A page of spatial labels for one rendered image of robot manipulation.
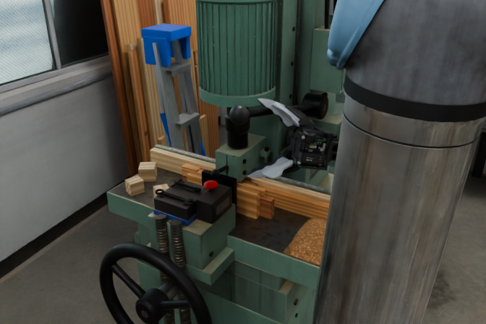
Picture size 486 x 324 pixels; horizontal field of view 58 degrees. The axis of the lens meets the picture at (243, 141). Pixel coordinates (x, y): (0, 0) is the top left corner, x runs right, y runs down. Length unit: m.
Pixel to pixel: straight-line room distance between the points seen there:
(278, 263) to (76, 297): 1.47
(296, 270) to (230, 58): 0.46
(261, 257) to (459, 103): 0.69
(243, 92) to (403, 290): 0.61
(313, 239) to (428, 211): 0.56
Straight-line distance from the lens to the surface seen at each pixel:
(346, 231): 0.41
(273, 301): 1.02
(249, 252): 0.97
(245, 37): 0.90
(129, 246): 0.90
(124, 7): 2.51
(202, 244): 0.90
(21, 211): 2.44
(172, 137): 2.01
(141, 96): 2.48
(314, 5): 1.09
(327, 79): 1.10
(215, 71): 0.93
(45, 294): 2.34
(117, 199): 1.17
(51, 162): 2.48
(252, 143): 1.08
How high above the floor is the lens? 1.48
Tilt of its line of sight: 24 degrees down
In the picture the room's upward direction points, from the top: straight up
